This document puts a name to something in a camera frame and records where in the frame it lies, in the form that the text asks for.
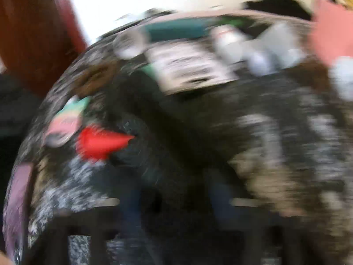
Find clear round container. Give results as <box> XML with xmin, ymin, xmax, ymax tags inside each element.
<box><xmin>113</xmin><ymin>29</ymin><xmax>148</xmax><ymax>60</ymax></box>

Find brown wooden door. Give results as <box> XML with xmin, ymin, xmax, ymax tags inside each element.
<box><xmin>0</xmin><ymin>0</ymin><xmax>88</xmax><ymax>98</ymax></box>

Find black bag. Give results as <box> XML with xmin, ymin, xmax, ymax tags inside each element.
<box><xmin>242</xmin><ymin>0</ymin><xmax>313</xmax><ymax>20</ymax></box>

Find white printed card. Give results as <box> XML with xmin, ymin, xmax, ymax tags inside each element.
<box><xmin>145</xmin><ymin>39</ymin><xmax>240</xmax><ymax>96</ymax></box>

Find red cone-shaped object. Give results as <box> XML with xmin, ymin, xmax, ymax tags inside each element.
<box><xmin>77</xmin><ymin>125</ymin><xmax>136</xmax><ymax>163</ymax></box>

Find teal box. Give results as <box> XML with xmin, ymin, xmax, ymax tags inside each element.
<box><xmin>145</xmin><ymin>17</ymin><xmax>218</xmax><ymax>41</ymax></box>

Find brown flat object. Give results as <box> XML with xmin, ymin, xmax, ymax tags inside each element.
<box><xmin>74</xmin><ymin>61</ymin><xmax>120</xmax><ymax>96</ymax></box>

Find white bottle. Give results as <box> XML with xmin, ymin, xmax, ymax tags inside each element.
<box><xmin>211</xmin><ymin>25</ymin><xmax>250</xmax><ymax>64</ymax></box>

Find dark speckled desktop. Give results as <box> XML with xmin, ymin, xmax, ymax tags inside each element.
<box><xmin>6</xmin><ymin>9</ymin><xmax>353</xmax><ymax>265</ymax></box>

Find pink and green packet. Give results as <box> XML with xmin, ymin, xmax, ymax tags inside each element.
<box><xmin>43</xmin><ymin>96</ymin><xmax>91</xmax><ymax>147</ymax></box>

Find purple flat object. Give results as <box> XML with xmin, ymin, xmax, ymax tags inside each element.
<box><xmin>3</xmin><ymin>163</ymin><xmax>34</xmax><ymax>258</ymax></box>

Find pink cloth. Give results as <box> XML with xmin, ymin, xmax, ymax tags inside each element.
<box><xmin>308</xmin><ymin>0</ymin><xmax>353</xmax><ymax>67</ymax></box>

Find dark green object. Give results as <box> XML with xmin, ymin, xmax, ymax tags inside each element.
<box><xmin>218</xmin><ymin>16</ymin><xmax>253</xmax><ymax>28</ymax></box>

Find white rounded object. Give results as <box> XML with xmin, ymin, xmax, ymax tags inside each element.
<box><xmin>329</xmin><ymin>56</ymin><xmax>353</xmax><ymax>101</ymax></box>

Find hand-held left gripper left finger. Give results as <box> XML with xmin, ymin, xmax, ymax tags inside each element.
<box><xmin>41</xmin><ymin>181</ymin><xmax>148</xmax><ymax>265</ymax></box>

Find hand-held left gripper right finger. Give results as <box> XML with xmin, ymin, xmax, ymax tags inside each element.
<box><xmin>207</xmin><ymin>181</ymin><xmax>305</xmax><ymax>265</ymax></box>

